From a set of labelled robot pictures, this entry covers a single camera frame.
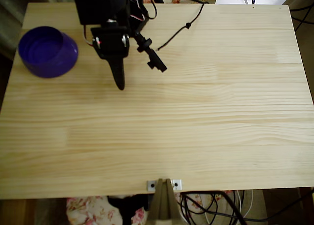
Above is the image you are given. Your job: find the silver metal bracket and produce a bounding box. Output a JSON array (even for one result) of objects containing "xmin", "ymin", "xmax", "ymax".
[{"xmin": 146, "ymin": 179, "xmax": 183, "ymax": 192}]

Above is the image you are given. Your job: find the black camera cable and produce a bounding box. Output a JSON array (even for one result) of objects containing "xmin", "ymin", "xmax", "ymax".
[{"xmin": 156, "ymin": 0, "xmax": 206, "ymax": 51}]

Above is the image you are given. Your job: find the floral pink white cloth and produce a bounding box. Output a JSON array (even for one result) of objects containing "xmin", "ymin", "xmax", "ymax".
[{"xmin": 66, "ymin": 190, "xmax": 234, "ymax": 225}]

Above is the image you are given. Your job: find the grey green curtain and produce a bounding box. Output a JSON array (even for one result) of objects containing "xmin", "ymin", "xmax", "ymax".
[{"xmin": 0, "ymin": 0, "xmax": 74, "ymax": 60}]

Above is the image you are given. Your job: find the white cable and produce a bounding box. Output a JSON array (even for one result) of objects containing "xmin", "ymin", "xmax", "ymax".
[{"xmin": 203, "ymin": 189, "xmax": 254, "ymax": 225}]

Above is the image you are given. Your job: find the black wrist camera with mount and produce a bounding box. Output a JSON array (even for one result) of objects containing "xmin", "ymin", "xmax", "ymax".
[{"xmin": 133, "ymin": 32, "xmax": 168, "ymax": 74}]

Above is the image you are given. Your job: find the thick black cable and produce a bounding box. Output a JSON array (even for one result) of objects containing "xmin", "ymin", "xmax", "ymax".
[{"xmin": 208, "ymin": 190, "xmax": 248, "ymax": 225}]

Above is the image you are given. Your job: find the purple plastic bowl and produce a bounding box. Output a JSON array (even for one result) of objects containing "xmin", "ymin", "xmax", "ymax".
[{"xmin": 18, "ymin": 26, "xmax": 79, "ymax": 79}]

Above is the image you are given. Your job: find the thin black cable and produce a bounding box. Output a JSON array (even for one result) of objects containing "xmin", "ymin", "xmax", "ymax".
[{"xmin": 180, "ymin": 188, "xmax": 314, "ymax": 225}]

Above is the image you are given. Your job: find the black fabric item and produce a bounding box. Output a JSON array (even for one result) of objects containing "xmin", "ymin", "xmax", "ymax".
[{"xmin": 107, "ymin": 194, "xmax": 150, "ymax": 225}]

